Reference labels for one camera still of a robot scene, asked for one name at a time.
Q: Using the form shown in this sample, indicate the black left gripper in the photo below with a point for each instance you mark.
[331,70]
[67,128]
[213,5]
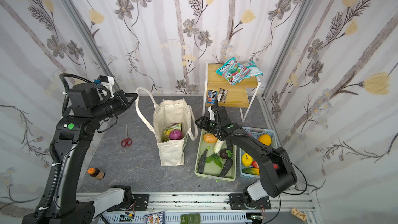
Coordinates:
[121,101]

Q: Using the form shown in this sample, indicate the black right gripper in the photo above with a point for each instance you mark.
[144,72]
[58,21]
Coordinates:
[218,123]

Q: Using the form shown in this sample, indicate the cream canvas grocery bag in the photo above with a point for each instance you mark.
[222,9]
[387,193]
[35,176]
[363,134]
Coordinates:
[166,113]

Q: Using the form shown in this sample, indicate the yellow green snack bag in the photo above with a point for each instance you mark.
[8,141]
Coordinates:
[167,130]

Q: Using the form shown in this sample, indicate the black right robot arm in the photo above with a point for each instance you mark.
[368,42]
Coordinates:
[276,171]

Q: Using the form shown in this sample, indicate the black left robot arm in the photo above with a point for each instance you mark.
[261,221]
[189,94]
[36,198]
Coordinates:
[86,104]

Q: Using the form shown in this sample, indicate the blue candy bag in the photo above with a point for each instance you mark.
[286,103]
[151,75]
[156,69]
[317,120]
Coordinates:
[211,96]

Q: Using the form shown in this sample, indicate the light teal snack bag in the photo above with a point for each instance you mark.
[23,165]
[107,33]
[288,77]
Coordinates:
[254,71]

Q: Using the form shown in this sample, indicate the orange bread roll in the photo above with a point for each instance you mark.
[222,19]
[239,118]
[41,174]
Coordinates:
[209,138]

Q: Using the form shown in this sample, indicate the white radish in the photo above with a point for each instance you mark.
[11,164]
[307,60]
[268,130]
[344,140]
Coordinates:
[218,146]

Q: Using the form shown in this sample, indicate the mangosteen dark brown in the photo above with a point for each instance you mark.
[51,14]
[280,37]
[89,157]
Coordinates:
[224,154]

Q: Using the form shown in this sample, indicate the brown chocolate bar pack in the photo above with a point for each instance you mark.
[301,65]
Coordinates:
[222,95]

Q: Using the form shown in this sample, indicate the green leafy vegetable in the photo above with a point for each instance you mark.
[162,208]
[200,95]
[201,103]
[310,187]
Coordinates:
[216,159]

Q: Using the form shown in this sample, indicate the white wooden two-tier shelf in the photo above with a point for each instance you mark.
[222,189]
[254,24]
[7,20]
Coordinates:
[241,95]

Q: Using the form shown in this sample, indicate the green plastic basket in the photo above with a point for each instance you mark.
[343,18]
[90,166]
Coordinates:
[211,170]

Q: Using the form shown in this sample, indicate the dark cucumber left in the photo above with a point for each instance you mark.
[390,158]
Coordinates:
[202,161]

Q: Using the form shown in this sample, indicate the dark cucumber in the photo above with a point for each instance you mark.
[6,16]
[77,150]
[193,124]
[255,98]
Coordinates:
[226,168]
[202,161]

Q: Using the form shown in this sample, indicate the dark cucumber right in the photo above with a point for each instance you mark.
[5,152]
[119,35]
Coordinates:
[226,168]

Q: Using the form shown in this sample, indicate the yellow bell pepper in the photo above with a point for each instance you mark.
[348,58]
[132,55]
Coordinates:
[246,160]

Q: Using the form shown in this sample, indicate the yellow lemon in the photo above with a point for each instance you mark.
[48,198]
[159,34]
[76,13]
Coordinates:
[265,139]

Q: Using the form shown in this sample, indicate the blue plastic basket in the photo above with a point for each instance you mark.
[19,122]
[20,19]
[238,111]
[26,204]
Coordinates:
[255,133]

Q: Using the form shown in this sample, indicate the red apple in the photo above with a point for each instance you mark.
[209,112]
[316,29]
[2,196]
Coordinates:
[255,165]

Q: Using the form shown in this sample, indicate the green orange mango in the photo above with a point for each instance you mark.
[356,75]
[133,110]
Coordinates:
[251,171]

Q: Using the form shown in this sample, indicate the green button pad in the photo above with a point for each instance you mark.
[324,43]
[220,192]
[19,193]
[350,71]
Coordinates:
[190,219]

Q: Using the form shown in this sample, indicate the printed card box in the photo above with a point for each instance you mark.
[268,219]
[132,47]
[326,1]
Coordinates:
[155,218]

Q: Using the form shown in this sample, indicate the small wooden block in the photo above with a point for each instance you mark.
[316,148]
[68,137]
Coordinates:
[298,214]

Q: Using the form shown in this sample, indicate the red handled scissors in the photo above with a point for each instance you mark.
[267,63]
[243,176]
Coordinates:
[126,141]

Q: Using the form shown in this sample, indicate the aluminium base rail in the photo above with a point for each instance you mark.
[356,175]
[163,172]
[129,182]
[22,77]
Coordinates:
[215,208]

